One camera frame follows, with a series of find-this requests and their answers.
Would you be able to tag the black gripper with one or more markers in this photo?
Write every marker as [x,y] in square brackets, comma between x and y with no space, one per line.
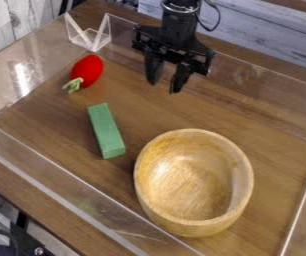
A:
[175,51]

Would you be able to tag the red plush radish toy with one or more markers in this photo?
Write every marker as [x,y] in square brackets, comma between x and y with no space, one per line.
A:
[85,73]

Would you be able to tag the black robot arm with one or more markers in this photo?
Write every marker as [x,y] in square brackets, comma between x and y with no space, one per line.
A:
[180,20]

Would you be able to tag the green rectangular block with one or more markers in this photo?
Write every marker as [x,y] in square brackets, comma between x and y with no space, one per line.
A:
[108,136]

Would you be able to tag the wooden bowl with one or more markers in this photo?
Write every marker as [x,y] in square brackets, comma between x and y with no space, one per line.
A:
[193,182]

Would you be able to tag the black clamp under table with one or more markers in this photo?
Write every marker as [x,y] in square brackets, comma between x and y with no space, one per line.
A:
[22,244]

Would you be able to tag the clear acrylic corner bracket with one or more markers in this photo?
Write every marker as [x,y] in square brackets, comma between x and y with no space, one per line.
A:
[89,38]

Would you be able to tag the clear acrylic tray wall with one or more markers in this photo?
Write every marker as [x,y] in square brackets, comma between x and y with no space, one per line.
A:
[78,194]

